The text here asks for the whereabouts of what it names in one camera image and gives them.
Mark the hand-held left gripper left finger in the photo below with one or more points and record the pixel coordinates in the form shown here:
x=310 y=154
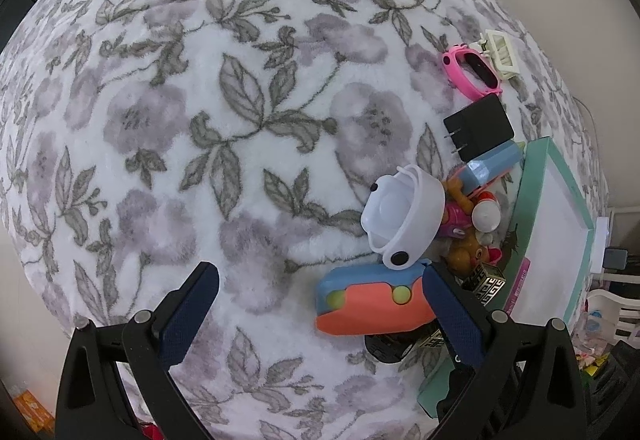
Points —
x=187 y=315

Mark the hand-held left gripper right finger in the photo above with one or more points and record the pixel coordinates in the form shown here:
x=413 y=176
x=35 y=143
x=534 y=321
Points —
x=452 y=315

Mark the black round object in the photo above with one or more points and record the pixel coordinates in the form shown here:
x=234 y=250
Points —
x=387 y=347

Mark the brown pink toy dog figure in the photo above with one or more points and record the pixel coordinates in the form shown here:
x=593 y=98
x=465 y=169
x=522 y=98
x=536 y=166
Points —
x=457 y=220

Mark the red white toy figure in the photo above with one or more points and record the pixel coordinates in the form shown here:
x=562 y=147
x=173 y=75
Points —
x=486 y=217

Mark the white toy cap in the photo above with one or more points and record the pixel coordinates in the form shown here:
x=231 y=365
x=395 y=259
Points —
x=410 y=220

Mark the teal cardboard box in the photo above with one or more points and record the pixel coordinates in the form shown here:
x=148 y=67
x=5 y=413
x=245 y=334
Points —
x=555 y=220

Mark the metallic patterned cube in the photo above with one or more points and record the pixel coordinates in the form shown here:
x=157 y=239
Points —
x=485 y=285
x=425 y=341

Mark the purple packet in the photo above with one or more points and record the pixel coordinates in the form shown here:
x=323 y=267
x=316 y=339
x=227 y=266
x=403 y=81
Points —
x=517 y=287

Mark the pile of colourful toys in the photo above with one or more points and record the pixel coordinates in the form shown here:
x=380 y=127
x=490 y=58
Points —
x=590 y=355

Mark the blue green orange toy knife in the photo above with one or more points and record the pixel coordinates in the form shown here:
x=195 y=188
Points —
x=480 y=169

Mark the white plastic chair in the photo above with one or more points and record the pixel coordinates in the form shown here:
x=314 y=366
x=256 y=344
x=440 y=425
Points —
x=612 y=310

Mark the white plastic device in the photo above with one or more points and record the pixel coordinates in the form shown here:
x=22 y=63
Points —
x=601 y=245

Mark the grey power brick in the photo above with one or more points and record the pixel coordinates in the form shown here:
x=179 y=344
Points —
x=616 y=259

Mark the orange carton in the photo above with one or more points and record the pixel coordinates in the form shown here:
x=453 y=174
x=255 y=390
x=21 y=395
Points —
x=32 y=412

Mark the black power adapter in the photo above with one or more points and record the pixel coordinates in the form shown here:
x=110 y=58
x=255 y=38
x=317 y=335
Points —
x=482 y=124

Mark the pink wrist watch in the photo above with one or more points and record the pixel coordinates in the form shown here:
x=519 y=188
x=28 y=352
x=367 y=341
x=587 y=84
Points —
x=457 y=69

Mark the cream hair claw clip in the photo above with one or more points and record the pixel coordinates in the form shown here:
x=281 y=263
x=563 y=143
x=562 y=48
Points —
x=511 y=69

